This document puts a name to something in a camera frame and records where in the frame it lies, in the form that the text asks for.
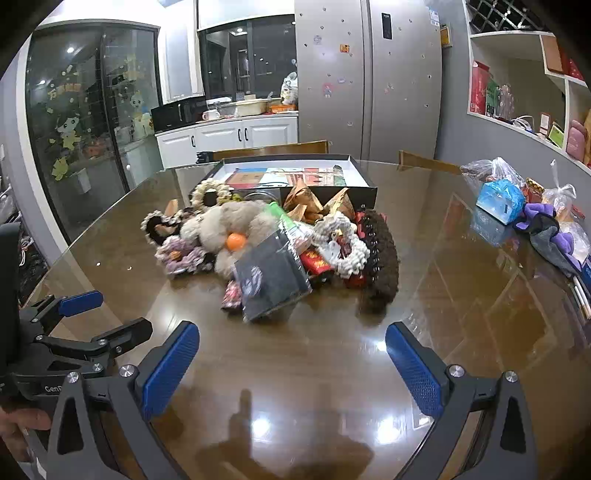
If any wooden desk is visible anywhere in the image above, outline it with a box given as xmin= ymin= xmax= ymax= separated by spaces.
xmin=21 ymin=154 xmax=591 ymax=480

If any red snack packet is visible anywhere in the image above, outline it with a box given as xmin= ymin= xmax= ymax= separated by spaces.
xmin=300 ymin=247 xmax=335 ymax=278

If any purple cloth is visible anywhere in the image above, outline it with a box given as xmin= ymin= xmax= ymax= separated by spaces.
xmin=515 ymin=202 xmax=583 ymax=259

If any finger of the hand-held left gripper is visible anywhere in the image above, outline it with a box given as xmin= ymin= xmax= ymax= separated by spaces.
xmin=21 ymin=291 xmax=105 ymax=333
xmin=28 ymin=318 xmax=154 ymax=376

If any green tube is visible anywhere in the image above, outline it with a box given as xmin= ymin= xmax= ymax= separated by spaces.
xmin=265 ymin=202 xmax=315 ymax=250

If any black microwave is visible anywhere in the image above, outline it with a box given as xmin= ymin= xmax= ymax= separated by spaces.
xmin=151 ymin=98 xmax=206 ymax=132

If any person's left hand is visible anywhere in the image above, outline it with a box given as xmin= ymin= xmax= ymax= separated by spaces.
xmin=0 ymin=407 xmax=52 ymax=463

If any glass sliding door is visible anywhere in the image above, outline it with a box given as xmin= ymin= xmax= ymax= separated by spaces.
xmin=25 ymin=23 xmax=162 ymax=245

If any wooden chair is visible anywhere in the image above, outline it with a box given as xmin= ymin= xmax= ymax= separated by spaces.
xmin=398 ymin=149 xmax=462 ymax=175
xmin=196 ymin=141 xmax=331 ymax=164

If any white plastic bag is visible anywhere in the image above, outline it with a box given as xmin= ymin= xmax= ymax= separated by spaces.
xmin=283 ymin=71 xmax=300 ymax=107

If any white scrunchie with charm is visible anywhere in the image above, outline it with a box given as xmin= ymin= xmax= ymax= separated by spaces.
xmin=311 ymin=215 xmax=370 ymax=280

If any purple scrunchie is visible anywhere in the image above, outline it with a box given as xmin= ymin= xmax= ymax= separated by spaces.
xmin=157 ymin=237 xmax=215 ymax=278

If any white base cabinet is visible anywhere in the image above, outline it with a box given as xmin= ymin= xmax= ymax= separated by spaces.
xmin=154 ymin=115 xmax=300 ymax=169

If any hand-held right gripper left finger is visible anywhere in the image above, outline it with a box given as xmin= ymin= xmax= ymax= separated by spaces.
xmin=46 ymin=320 xmax=200 ymax=480

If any knotted clear plastic bag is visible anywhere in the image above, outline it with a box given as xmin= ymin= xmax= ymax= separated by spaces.
xmin=540 ymin=159 xmax=591 ymax=264

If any black shallow box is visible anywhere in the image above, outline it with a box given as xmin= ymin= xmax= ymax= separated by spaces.
xmin=198 ymin=156 xmax=379 ymax=214

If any beige fluffy plush clip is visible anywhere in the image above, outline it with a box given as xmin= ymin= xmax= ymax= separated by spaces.
xmin=180 ymin=200 xmax=278 ymax=278

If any dark window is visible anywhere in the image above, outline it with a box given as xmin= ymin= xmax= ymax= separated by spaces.
xmin=198 ymin=14 xmax=297 ymax=100

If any blue tissue pack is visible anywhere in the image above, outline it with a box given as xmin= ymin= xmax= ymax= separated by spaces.
xmin=475 ymin=180 xmax=527 ymax=225

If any cream plastic basin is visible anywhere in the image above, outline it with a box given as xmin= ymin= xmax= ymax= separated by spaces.
xmin=221 ymin=98 xmax=267 ymax=116

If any brown fluffy hair claw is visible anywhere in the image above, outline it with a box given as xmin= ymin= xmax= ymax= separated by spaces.
xmin=355 ymin=209 xmax=400 ymax=308

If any black plastic packet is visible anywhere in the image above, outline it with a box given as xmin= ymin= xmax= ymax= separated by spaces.
xmin=231 ymin=228 xmax=311 ymax=324

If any silver refrigerator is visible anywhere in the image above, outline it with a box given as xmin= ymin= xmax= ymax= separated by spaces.
xmin=294 ymin=0 xmax=444 ymax=162

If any dark grey cloth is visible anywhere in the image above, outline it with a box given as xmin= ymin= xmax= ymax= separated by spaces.
xmin=529 ymin=217 xmax=578 ymax=278

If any black lace-trimmed scrunchie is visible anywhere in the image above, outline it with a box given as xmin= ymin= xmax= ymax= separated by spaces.
xmin=141 ymin=210 xmax=185 ymax=247

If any red gift box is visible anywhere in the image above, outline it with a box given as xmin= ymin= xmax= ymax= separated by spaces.
xmin=470 ymin=61 xmax=490 ymax=115

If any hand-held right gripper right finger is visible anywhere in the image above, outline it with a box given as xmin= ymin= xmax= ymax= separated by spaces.
xmin=385 ymin=322 xmax=539 ymax=480

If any cream braided scrunchie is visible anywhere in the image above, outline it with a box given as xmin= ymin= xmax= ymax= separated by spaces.
xmin=190 ymin=181 xmax=232 ymax=208

